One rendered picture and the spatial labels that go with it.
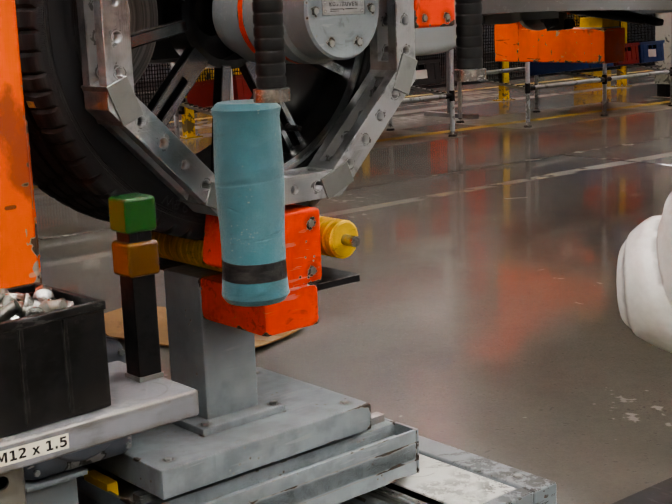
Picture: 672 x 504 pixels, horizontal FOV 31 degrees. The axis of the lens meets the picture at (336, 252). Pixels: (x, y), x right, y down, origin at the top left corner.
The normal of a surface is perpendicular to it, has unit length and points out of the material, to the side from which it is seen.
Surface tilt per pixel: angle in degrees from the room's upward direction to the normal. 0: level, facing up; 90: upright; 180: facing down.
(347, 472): 90
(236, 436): 0
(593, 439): 0
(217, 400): 90
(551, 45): 90
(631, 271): 78
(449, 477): 0
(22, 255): 90
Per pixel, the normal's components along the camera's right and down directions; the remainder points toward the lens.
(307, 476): 0.66, 0.13
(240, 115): -0.06, 0.40
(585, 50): -0.75, 0.16
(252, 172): 0.15, 0.19
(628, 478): -0.04, -0.98
